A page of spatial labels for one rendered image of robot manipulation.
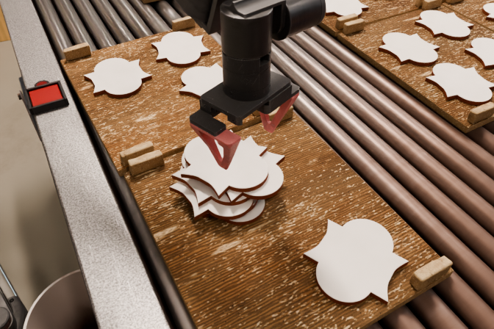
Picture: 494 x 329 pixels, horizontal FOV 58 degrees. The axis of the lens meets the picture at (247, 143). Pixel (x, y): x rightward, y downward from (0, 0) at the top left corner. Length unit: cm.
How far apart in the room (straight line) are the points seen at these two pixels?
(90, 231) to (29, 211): 137
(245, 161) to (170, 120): 23
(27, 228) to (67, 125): 114
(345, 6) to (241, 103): 80
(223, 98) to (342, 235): 29
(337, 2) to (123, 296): 94
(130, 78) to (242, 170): 40
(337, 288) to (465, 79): 59
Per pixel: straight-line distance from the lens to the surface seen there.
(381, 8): 131
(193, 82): 95
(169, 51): 107
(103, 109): 93
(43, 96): 103
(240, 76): 50
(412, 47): 113
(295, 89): 58
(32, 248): 198
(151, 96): 94
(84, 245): 74
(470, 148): 93
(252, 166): 69
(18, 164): 234
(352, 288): 64
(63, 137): 93
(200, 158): 71
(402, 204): 79
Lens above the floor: 149
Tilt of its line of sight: 43 degrees down
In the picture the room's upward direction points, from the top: straight up
